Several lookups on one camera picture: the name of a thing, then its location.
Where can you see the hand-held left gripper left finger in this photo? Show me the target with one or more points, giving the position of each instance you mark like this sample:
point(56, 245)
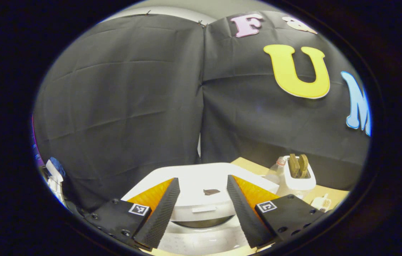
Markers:
point(160, 213)

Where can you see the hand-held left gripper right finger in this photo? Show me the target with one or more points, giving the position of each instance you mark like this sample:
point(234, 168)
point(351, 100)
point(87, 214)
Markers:
point(242, 213)

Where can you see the white rice cooker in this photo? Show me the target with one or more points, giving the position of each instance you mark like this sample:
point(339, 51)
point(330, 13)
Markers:
point(201, 177)

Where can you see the clear plastic water bottle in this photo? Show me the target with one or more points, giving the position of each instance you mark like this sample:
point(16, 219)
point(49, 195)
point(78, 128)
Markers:
point(275, 172)

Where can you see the white toaster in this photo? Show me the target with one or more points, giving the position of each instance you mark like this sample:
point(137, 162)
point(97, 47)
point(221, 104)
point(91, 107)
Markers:
point(299, 183)

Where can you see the brown bread slice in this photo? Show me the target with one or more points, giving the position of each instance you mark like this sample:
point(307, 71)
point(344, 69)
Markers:
point(294, 165)
point(304, 165)

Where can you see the white divided bean dish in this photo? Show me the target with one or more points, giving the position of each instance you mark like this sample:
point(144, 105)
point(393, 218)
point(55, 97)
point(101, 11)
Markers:
point(321, 203)

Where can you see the white and blue object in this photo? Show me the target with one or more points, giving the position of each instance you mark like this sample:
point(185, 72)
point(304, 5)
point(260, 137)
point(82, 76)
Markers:
point(56, 177)

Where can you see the black backdrop cloth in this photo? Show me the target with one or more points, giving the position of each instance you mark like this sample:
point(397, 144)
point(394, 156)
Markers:
point(122, 106)

